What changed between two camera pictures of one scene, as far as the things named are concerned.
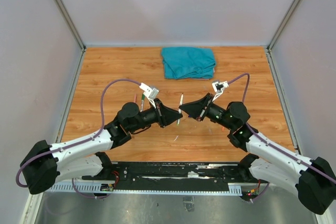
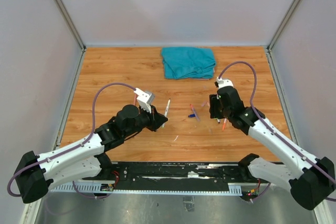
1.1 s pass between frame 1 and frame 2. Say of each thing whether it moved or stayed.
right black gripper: moved
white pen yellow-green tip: moved
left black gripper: moved
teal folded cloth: stayed
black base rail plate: stayed
